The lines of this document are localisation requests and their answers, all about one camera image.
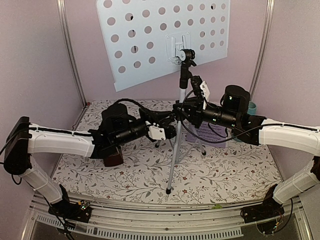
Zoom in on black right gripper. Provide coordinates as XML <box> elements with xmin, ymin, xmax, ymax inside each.
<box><xmin>172</xmin><ymin>97</ymin><xmax>238</xmax><ymax>130</ymax></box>

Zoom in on light blue music stand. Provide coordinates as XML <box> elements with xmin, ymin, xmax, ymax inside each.
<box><xmin>95</xmin><ymin>0</ymin><xmax>231</xmax><ymax>195</ymax></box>

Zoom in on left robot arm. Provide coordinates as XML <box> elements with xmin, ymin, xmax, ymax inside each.
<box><xmin>2</xmin><ymin>102</ymin><xmax>177</xmax><ymax>217</ymax></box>

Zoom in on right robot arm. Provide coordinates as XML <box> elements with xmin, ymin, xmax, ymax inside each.
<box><xmin>173</xmin><ymin>85</ymin><xmax>320</xmax><ymax>218</ymax></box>

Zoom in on purple sheet music page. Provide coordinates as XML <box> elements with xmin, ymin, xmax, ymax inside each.
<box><xmin>185</xmin><ymin>122</ymin><xmax>228</xmax><ymax>148</ymax></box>

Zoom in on floral patterned table mat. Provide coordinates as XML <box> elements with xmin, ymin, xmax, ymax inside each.
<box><xmin>48</xmin><ymin>99</ymin><xmax>282</xmax><ymax>205</ymax></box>

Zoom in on teal cup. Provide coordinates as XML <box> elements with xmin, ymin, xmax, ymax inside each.
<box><xmin>234</xmin><ymin>101</ymin><xmax>258</xmax><ymax>142</ymax></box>

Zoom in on brown wooden metronome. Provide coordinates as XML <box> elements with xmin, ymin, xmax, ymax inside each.
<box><xmin>103</xmin><ymin>148</ymin><xmax>124</xmax><ymax>167</ymax></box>

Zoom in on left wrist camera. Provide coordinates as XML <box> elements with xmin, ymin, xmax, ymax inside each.
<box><xmin>147</xmin><ymin>125</ymin><xmax>177</xmax><ymax>140</ymax></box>

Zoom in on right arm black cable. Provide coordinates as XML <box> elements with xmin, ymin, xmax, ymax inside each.
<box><xmin>178</xmin><ymin>89</ymin><xmax>263</xmax><ymax>143</ymax></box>

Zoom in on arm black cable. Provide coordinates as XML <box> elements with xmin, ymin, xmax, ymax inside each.
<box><xmin>113</xmin><ymin>98</ymin><xmax>151</xmax><ymax>118</ymax></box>
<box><xmin>178</xmin><ymin>89</ymin><xmax>263</xmax><ymax>143</ymax></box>

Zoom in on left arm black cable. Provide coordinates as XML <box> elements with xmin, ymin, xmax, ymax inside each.
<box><xmin>113</xmin><ymin>98</ymin><xmax>151</xmax><ymax>118</ymax></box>

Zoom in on right aluminium frame post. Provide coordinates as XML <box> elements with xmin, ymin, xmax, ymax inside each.
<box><xmin>249</xmin><ymin>0</ymin><xmax>275</xmax><ymax>99</ymax></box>

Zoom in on aluminium frame post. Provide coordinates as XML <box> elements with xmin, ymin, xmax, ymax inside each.
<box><xmin>56</xmin><ymin>0</ymin><xmax>87</xmax><ymax>106</ymax></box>
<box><xmin>249</xmin><ymin>0</ymin><xmax>275</xmax><ymax>99</ymax></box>

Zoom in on aluminium base frame rail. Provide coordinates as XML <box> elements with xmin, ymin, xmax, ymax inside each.
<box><xmin>21</xmin><ymin>192</ymin><xmax>315</xmax><ymax>240</ymax></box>

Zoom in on left aluminium frame post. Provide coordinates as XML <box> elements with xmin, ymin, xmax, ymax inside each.
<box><xmin>56</xmin><ymin>0</ymin><xmax>87</xmax><ymax>106</ymax></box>

